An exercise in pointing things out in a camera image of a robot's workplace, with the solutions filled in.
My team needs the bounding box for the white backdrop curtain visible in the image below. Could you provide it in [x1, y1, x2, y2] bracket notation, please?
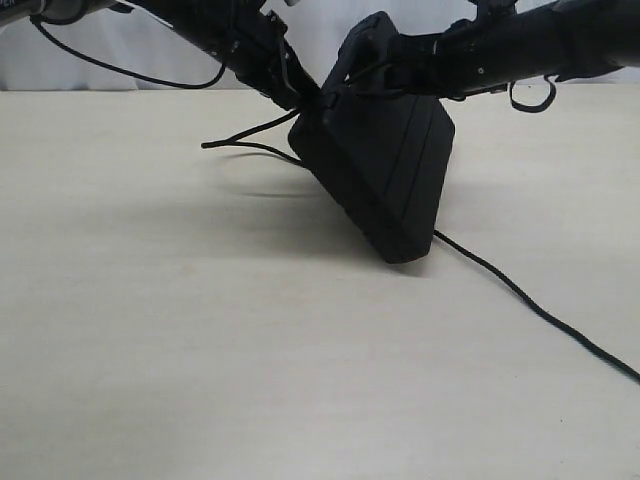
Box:
[0, 0, 640, 92]

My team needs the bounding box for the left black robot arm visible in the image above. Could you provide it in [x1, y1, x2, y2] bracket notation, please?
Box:
[1, 0, 320, 111]

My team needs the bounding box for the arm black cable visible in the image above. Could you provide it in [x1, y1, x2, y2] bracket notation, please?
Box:
[508, 74, 559, 114]
[29, 14, 229, 91]

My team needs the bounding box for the black plastic carry case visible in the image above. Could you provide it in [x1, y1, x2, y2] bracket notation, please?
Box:
[288, 11, 455, 264]

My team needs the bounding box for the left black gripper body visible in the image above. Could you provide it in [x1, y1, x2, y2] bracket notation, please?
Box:
[222, 9, 320, 108]

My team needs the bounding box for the black braided rope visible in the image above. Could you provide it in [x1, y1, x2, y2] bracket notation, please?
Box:
[200, 47, 640, 384]

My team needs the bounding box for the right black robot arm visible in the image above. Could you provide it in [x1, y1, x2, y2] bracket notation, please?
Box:
[383, 1, 639, 100]

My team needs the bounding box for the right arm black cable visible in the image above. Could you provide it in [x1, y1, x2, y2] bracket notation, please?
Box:
[508, 74, 559, 114]

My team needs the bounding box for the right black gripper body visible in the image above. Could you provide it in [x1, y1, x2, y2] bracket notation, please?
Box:
[373, 29, 470, 98]

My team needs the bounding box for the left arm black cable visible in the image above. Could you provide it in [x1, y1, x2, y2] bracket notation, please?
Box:
[29, 14, 229, 91]

